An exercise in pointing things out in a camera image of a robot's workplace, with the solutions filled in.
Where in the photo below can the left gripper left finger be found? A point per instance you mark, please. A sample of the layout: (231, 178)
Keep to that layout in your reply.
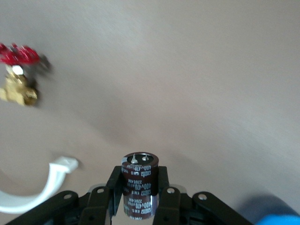
(98, 206)

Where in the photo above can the dark brown electrolytic capacitor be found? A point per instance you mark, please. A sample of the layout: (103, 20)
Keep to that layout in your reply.
(140, 182)

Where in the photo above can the blue plastic tray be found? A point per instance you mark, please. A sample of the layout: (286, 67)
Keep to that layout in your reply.
(281, 219)

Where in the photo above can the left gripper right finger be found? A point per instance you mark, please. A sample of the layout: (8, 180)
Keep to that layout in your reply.
(173, 206)

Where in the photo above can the white curved plastic clamp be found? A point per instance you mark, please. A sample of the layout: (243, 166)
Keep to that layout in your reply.
(54, 178)

